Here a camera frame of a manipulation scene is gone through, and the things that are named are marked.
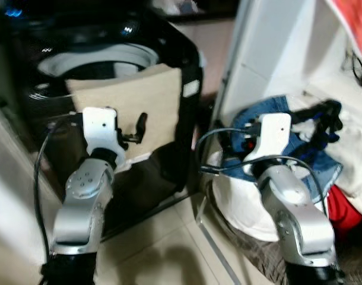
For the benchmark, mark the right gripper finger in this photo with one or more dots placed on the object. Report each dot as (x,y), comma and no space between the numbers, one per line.
(330,108)
(326,132)

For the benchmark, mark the blue denim garment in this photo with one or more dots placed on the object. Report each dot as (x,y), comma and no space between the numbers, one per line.
(314,169)

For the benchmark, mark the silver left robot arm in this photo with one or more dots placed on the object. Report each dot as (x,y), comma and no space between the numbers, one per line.
(83,202)

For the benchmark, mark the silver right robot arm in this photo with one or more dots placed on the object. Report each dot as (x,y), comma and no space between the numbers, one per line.
(297,214)

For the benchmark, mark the black top-loading washing machine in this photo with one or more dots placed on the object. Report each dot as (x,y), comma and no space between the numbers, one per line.
(169,53)

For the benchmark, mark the beige cloth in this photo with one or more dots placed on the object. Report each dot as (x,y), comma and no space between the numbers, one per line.
(151,101)

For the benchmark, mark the cream white garment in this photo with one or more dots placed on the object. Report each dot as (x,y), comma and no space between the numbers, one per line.
(356,151)

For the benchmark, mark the white washer label sticker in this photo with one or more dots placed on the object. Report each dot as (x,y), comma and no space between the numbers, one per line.
(191,88)

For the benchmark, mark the white cabinet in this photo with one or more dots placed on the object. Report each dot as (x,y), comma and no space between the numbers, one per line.
(276,47)

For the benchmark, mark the red garment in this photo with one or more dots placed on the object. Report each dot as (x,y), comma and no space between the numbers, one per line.
(346,211)

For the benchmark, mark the orange red hanging towel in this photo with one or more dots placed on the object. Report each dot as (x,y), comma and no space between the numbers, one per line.
(356,21)

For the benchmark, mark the white laundry basket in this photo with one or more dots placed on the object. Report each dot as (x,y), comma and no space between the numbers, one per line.
(243,205)

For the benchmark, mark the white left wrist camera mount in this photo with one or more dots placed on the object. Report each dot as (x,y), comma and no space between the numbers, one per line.
(99,127)

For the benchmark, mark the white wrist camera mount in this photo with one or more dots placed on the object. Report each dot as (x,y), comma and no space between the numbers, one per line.
(99,127)
(271,133)

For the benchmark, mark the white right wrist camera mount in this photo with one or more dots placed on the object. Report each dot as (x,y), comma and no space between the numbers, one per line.
(271,133)

